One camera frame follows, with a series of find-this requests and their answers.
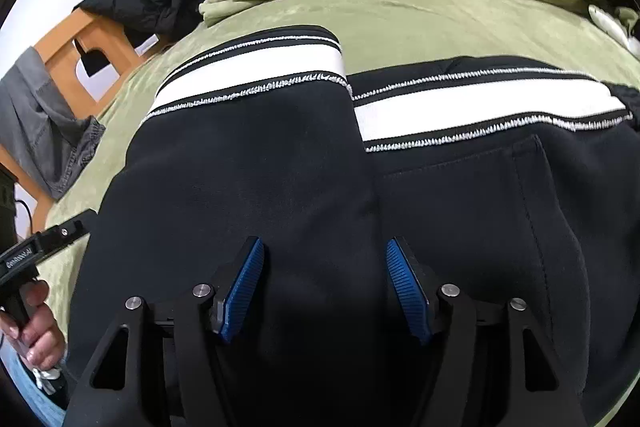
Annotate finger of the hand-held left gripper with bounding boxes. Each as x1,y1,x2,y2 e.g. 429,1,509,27
34,209,97,259

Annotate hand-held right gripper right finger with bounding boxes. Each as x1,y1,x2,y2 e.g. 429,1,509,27
385,236,588,427

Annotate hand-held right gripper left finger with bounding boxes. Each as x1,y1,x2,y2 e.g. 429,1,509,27
62,236,266,427

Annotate black pants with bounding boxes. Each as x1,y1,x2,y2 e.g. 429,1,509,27
65,25,640,427

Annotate person's left hand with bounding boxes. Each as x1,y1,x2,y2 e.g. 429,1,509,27
0,281,67,373

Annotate grey jeans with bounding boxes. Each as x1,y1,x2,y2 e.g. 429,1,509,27
0,47,107,201

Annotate person's blue jeans leg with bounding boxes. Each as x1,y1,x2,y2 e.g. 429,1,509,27
0,347,66,427

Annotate wooden bed frame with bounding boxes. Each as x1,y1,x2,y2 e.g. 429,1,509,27
0,0,311,233

